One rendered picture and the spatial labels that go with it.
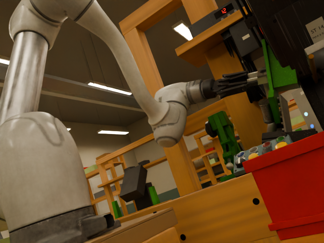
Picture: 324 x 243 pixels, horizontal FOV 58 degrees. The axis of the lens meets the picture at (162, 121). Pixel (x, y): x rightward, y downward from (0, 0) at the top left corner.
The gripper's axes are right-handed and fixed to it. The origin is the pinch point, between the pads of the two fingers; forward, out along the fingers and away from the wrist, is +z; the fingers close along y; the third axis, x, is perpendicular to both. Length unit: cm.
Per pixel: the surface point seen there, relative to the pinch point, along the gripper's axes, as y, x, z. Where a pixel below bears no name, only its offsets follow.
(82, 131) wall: 568, 410, -763
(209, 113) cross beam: 22.4, 27.9, -32.1
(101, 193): 214, 327, -419
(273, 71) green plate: -7.7, -5.8, 6.2
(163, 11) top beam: 60, -17, -49
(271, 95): -15.9, -2.6, 5.2
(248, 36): 27.1, -4.2, -4.3
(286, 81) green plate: -10.4, -3.1, 9.5
